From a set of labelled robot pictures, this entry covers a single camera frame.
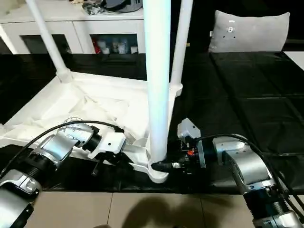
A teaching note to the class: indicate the white plastic table top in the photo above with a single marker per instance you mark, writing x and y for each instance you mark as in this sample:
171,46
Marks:
95,95

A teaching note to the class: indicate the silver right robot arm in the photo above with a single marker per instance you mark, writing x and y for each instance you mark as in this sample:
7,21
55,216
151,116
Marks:
249,166

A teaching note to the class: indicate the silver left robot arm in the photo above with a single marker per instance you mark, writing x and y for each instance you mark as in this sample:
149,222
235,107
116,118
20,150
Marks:
54,147

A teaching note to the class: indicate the black work mat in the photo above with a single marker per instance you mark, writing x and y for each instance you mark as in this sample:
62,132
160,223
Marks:
249,90

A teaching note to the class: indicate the grey cushion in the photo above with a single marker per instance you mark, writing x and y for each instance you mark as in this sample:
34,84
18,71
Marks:
249,31

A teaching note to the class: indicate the white glass-door cabinet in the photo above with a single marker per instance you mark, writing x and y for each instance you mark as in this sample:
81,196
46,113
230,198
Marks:
59,26

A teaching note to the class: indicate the white flat board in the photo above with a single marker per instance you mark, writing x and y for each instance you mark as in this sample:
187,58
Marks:
297,57

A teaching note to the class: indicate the grey round cooker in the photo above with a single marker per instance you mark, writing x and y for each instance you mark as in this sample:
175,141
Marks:
123,4

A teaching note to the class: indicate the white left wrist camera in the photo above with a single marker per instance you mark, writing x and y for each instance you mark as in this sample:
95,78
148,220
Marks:
111,143

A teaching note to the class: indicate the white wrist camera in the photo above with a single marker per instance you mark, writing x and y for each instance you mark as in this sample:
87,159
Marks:
188,130
111,143

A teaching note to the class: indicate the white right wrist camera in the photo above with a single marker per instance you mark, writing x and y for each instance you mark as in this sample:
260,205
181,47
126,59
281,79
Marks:
188,130

